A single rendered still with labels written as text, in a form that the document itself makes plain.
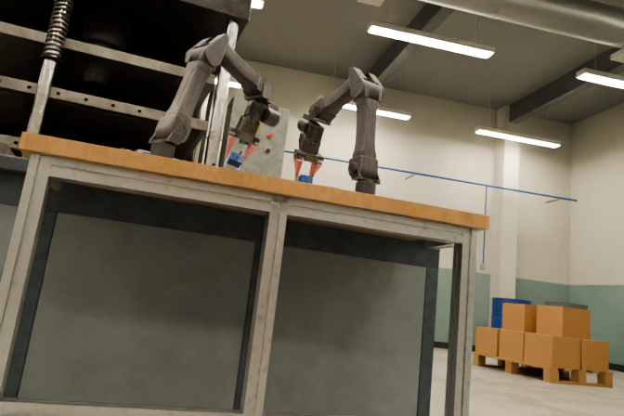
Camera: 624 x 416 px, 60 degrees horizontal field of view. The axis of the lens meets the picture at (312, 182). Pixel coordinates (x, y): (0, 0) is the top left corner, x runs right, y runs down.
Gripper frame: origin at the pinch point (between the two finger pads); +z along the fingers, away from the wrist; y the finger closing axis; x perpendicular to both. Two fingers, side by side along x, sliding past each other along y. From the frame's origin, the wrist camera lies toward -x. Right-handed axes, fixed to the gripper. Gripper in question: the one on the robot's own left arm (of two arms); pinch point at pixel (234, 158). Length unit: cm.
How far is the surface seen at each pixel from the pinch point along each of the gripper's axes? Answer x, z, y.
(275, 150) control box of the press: -92, -9, -28
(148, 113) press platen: -82, -1, 35
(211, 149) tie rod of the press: -74, 3, 3
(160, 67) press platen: -92, -24, 39
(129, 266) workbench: 17.9, 40.4, 18.1
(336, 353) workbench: 18, 46, -53
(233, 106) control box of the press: -95, -21, 0
